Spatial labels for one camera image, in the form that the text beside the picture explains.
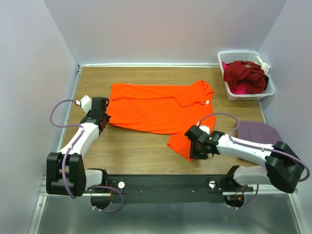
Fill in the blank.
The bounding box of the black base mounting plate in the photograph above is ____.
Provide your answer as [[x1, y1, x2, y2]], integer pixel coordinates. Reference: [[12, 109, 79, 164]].
[[90, 174, 253, 209]]

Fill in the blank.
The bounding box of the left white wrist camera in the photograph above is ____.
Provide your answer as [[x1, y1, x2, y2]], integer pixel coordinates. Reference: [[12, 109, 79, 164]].
[[75, 95, 92, 114]]

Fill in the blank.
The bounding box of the orange t shirt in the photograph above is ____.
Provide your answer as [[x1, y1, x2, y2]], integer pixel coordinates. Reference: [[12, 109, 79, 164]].
[[107, 80, 215, 161]]

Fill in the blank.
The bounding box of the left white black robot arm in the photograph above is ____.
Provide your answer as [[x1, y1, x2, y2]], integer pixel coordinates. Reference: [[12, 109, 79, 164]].
[[46, 95, 111, 199]]

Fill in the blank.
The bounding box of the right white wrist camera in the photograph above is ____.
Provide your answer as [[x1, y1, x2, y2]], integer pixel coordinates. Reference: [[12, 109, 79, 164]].
[[198, 125, 210, 135]]

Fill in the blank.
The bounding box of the folded purple t shirt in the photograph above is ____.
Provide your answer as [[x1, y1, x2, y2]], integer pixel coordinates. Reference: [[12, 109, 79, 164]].
[[237, 121, 283, 144]]

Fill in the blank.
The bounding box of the pink garment in basket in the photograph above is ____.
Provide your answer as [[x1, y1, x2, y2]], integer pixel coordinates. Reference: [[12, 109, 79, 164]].
[[221, 62, 247, 95]]

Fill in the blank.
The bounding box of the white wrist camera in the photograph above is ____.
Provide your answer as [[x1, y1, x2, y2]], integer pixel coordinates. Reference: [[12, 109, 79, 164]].
[[75, 95, 92, 114], [198, 125, 210, 135]]

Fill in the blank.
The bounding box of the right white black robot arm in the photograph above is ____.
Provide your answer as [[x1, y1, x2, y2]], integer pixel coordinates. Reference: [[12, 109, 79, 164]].
[[185, 125, 304, 193]]

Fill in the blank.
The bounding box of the dark red shirt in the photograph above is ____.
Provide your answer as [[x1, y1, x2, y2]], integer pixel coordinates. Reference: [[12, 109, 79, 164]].
[[223, 60, 269, 95]]

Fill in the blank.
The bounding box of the white garment in basket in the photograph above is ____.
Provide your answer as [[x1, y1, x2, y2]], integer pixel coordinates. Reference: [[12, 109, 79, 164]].
[[255, 56, 271, 75]]

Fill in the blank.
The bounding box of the white plastic laundry basket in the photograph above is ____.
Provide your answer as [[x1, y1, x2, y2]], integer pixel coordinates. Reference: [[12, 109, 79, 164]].
[[217, 50, 275, 101]]

